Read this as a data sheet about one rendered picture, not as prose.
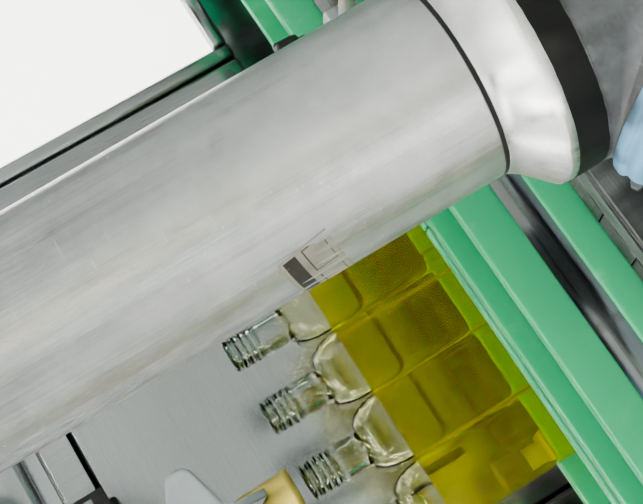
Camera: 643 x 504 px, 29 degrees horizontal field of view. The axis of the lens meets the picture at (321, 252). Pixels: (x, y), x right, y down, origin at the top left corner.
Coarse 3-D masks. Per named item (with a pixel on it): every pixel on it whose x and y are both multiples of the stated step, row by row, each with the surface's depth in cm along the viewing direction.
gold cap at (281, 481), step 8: (280, 472) 94; (272, 480) 93; (280, 480) 93; (288, 480) 93; (256, 488) 93; (264, 488) 93; (272, 488) 93; (280, 488) 92; (288, 488) 92; (296, 488) 92; (272, 496) 92; (280, 496) 92; (288, 496) 92; (296, 496) 92
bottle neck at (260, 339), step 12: (252, 324) 97; (264, 324) 97; (276, 324) 97; (240, 336) 97; (252, 336) 97; (264, 336) 97; (276, 336) 97; (288, 336) 97; (228, 348) 96; (240, 348) 96; (252, 348) 97; (264, 348) 97; (276, 348) 98; (240, 360) 97; (252, 360) 97; (240, 372) 97
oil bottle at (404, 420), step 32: (448, 352) 94; (480, 352) 94; (416, 384) 94; (448, 384) 94; (480, 384) 93; (512, 384) 93; (384, 416) 93; (416, 416) 93; (448, 416) 93; (480, 416) 94; (384, 448) 92; (416, 448) 92
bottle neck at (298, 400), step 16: (288, 384) 96; (304, 384) 96; (320, 384) 95; (272, 400) 95; (288, 400) 95; (304, 400) 95; (320, 400) 96; (272, 416) 95; (288, 416) 95; (304, 416) 96
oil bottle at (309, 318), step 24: (408, 240) 98; (360, 264) 97; (384, 264) 97; (408, 264) 97; (432, 264) 97; (312, 288) 96; (336, 288) 96; (360, 288) 96; (384, 288) 96; (288, 312) 96; (312, 312) 96; (336, 312) 96; (360, 312) 97; (312, 336) 96
